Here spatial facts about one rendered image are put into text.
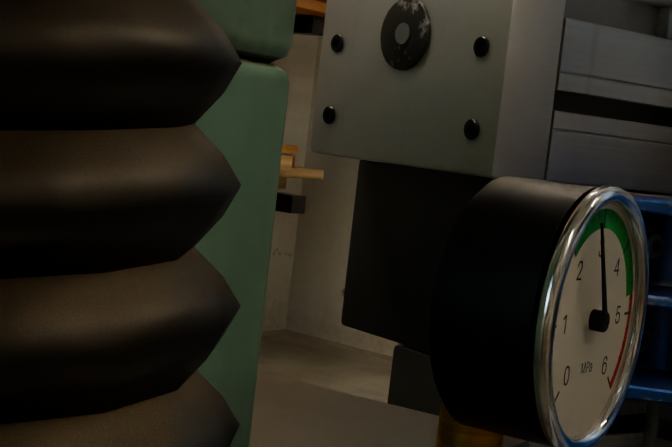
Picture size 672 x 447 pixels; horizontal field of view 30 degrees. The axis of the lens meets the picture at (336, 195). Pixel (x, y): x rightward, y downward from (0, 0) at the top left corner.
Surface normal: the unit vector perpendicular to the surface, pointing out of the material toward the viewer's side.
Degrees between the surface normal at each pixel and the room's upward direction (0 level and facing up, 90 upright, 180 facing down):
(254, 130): 90
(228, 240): 90
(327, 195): 90
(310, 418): 0
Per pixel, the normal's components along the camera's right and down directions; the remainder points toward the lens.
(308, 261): -0.62, -0.03
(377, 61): -0.79, -0.06
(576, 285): 0.83, 0.12
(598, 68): 0.60, 0.11
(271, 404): 0.11, -0.99
